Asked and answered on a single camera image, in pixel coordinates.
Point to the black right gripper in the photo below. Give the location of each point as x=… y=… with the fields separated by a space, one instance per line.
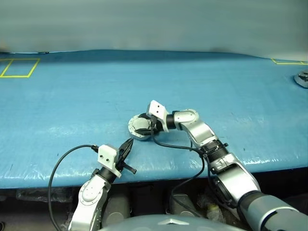
x=156 y=126

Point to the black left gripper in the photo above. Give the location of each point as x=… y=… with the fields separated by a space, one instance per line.
x=121 y=161

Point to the silver part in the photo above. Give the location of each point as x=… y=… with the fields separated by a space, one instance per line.
x=139 y=124

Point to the round grey metal part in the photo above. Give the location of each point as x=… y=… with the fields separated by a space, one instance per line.
x=140 y=137

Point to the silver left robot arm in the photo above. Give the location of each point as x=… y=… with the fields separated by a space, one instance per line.
x=89 y=199

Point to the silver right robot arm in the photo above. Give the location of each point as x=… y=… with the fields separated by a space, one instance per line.
x=202 y=132

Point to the silver object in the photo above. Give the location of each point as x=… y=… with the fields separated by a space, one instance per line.
x=302 y=78

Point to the dark rounded shape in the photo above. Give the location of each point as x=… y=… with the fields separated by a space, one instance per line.
x=118 y=207
x=181 y=204

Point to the blue table cover sheet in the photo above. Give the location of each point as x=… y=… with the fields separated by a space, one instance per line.
x=96 y=101

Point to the grey robot torso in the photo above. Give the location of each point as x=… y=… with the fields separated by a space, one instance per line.
x=168 y=223

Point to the crumpled plastic wrap yellow bit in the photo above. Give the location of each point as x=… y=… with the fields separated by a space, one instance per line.
x=213 y=208

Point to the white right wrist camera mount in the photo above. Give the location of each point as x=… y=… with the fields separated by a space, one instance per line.
x=157 y=109

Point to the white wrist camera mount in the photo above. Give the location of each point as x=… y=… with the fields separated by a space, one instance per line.
x=108 y=156
x=157 y=109

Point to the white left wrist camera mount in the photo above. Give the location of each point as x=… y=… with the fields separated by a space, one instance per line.
x=108 y=156

